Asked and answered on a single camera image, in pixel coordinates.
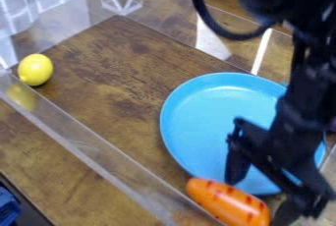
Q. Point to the blue object at corner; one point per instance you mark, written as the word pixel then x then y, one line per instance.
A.
pixel 10 208

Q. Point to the yellow toy lemon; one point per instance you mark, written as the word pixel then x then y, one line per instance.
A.
pixel 35 70

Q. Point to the blue round plastic tray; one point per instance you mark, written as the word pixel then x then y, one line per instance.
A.
pixel 198 113

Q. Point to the clear acrylic enclosure wall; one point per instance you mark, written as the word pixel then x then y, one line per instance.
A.
pixel 80 146

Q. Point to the orange toy carrot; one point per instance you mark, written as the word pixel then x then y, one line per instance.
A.
pixel 230 205

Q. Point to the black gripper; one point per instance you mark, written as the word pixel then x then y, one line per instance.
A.
pixel 282 151

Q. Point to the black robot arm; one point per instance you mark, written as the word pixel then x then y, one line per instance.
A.
pixel 312 17

